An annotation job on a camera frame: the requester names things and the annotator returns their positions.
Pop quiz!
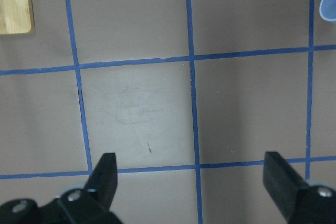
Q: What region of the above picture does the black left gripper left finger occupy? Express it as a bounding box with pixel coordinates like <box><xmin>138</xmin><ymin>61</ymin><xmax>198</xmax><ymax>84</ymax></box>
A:
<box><xmin>1</xmin><ymin>153</ymin><xmax>122</xmax><ymax>223</ymax></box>

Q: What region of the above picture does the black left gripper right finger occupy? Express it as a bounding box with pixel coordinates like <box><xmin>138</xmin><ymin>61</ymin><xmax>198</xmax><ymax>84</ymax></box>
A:
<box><xmin>263</xmin><ymin>152</ymin><xmax>335</xmax><ymax>223</ymax></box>

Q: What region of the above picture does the light blue plastic cup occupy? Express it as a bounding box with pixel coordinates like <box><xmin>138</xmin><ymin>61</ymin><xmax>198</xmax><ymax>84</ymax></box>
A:
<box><xmin>319</xmin><ymin>0</ymin><xmax>336</xmax><ymax>24</ymax></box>

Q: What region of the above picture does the wooden mug tree stand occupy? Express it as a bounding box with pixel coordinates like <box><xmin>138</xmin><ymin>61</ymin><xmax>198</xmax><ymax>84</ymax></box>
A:
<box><xmin>1</xmin><ymin>0</ymin><xmax>35</xmax><ymax>35</ymax></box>

